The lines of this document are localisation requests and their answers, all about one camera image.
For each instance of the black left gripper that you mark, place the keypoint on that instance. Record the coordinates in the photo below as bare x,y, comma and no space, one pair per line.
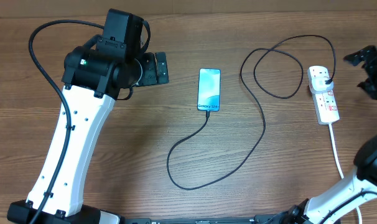
150,76

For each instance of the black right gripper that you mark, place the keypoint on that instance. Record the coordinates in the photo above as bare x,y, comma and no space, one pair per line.
374,91

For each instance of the Samsung Galaxy smartphone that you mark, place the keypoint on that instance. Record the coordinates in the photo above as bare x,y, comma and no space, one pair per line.
209,86

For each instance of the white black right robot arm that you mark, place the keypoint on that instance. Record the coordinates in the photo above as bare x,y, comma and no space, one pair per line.
360,184

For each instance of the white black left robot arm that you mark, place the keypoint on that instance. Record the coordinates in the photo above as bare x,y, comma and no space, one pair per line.
94,74

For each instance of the white USB charger adapter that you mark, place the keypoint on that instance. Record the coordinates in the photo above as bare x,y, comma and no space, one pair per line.
319,85

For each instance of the white power strip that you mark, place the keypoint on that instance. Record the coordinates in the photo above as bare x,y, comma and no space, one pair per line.
325,103

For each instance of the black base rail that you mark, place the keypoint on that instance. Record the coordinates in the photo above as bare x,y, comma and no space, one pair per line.
257,219

